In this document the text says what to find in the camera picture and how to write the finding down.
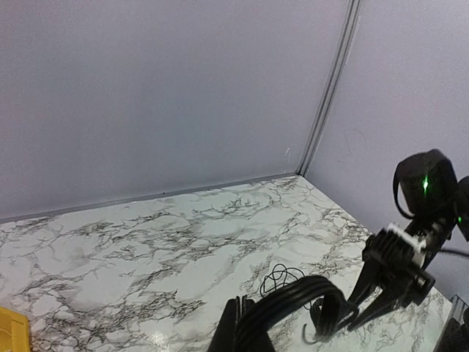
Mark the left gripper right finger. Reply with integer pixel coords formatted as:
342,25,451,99
433,318,468,352

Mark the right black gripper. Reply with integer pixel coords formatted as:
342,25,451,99
347,216,451,331

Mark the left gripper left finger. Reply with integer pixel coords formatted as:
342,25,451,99
207,296,276,352

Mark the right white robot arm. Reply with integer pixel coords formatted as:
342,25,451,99
347,149,468,331

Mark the far yellow bin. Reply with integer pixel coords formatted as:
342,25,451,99
0,307,31,352

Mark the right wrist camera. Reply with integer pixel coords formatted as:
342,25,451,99
362,223,430,268

